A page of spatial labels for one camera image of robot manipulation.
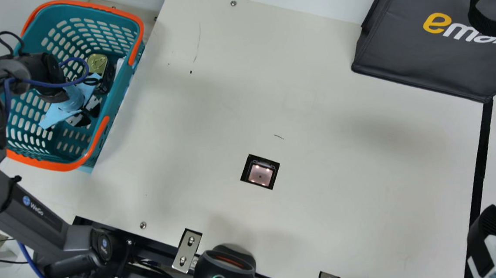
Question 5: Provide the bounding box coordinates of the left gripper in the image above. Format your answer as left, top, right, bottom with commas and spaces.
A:
36, 70, 118, 130

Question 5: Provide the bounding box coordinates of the dark grey bag with straps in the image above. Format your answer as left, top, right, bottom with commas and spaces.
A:
347, 0, 496, 113

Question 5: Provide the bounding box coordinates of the white packet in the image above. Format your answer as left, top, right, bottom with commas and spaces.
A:
109, 57, 128, 86

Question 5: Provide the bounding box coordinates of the blue cable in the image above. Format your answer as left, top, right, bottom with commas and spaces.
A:
17, 237, 80, 278
2, 55, 94, 119

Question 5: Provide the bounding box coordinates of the dark can with gold lid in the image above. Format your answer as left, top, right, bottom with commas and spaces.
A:
86, 52, 116, 96

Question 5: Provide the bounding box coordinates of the teal shopping basket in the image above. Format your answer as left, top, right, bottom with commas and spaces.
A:
0, 0, 155, 179

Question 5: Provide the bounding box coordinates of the black strip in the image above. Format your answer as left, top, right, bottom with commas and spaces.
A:
452, 98, 496, 278

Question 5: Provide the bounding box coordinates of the black device with green light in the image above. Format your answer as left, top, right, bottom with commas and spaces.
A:
191, 242, 257, 278

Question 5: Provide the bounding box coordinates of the small square scanner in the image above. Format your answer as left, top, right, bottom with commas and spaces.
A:
238, 151, 283, 193

